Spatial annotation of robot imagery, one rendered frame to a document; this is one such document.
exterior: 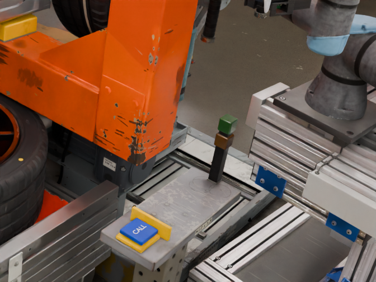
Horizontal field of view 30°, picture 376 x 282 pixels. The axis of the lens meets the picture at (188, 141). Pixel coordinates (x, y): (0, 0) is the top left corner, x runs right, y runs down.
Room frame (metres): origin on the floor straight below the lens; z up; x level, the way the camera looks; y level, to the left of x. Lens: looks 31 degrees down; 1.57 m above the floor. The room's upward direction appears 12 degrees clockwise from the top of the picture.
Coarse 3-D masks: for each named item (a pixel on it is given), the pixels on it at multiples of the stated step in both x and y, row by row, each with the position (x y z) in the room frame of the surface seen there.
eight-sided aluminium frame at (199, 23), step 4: (196, 8) 2.40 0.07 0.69; (200, 8) 2.42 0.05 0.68; (204, 8) 2.39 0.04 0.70; (196, 12) 2.40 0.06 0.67; (200, 12) 2.38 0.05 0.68; (204, 12) 2.38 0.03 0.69; (196, 16) 2.41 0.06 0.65; (200, 16) 2.37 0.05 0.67; (204, 16) 2.37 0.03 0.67; (196, 20) 2.36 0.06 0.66; (200, 20) 2.35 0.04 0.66; (204, 20) 2.38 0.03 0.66; (196, 24) 2.34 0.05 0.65; (200, 24) 2.36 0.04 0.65; (196, 28) 2.34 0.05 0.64; (200, 28) 2.36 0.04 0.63; (196, 32) 2.34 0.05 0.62; (196, 36) 2.34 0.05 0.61
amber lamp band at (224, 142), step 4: (216, 136) 1.68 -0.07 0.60; (220, 136) 1.68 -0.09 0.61; (232, 136) 1.69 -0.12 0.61; (216, 140) 1.68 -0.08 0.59; (220, 140) 1.67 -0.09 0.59; (224, 140) 1.67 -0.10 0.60; (228, 140) 1.67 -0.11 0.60; (232, 140) 1.69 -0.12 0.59; (216, 144) 1.68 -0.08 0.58; (220, 144) 1.67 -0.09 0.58; (224, 144) 1.67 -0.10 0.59; (228, 144) 1.68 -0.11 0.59; (224, 148) 1.67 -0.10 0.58
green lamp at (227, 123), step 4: (224, 116) 1.69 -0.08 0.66; (228, 116) 1.70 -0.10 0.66; (232, 116) 1.70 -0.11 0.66; (220, 120) 1.68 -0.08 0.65; (224, 120) 1.68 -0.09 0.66; (228, 120) 1.68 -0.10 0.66; (232, 120) 1.68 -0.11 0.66; (236, 120) 1.69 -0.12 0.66; (220, 124) 1.68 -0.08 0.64; (224, 124) 1.67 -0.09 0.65; (228, 124) 1.67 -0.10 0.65; (232, 124) 1.67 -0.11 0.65; (236, 124) 1.69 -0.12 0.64; (220, 128) 1.68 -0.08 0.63; (224, 128) 1.67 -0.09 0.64; (228, 128) 1.67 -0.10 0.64; (232, 128) 1.68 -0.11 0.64; (224, 132) 1.67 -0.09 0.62; (228, 132) 1.67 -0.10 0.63; (232, 132) 1.68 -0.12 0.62
